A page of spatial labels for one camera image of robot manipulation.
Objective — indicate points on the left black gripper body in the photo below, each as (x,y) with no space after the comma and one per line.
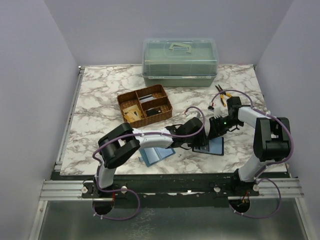
(188,140)

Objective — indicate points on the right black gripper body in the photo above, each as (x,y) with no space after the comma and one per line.
(221,125)

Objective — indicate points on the black leather card holder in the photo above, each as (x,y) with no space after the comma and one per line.
(214,147)

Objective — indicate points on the dark credit card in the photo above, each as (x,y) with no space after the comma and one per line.
(153,111)

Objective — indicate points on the brown wicker divided tray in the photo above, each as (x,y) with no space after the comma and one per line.
(161,100)

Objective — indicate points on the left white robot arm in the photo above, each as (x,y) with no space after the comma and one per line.
(117,147)

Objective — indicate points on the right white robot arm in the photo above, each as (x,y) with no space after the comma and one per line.
(272,142)

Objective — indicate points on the blue plastic card sleeve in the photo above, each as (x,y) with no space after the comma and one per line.
(153,155)

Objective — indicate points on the gold cards in tray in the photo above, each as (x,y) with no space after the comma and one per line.
(132,114)

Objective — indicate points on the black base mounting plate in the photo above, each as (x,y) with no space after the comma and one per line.
(170,190)

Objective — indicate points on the green clear-lid storage box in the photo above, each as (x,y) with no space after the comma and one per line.
(179,62)

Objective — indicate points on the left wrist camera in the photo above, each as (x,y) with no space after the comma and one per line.
(196,114)

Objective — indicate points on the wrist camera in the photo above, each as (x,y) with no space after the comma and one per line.
(196,114)
(215,110)

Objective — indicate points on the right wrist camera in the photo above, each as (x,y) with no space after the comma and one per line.
(215,110)

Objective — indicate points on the yellow handled pliers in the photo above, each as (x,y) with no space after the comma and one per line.
(220,89)

